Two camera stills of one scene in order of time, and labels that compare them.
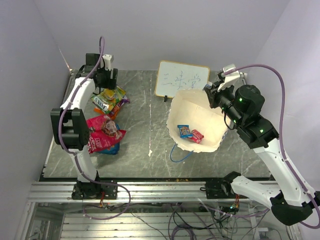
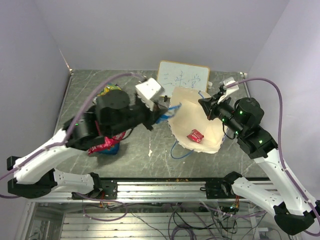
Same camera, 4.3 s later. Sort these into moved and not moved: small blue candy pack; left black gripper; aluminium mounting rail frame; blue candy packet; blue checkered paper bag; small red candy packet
Moved: small blue candy pack; left black gripper
Not moved: blue checkered paper bag; small red candy packet; blue candy packet; aluminium mounting rail frame
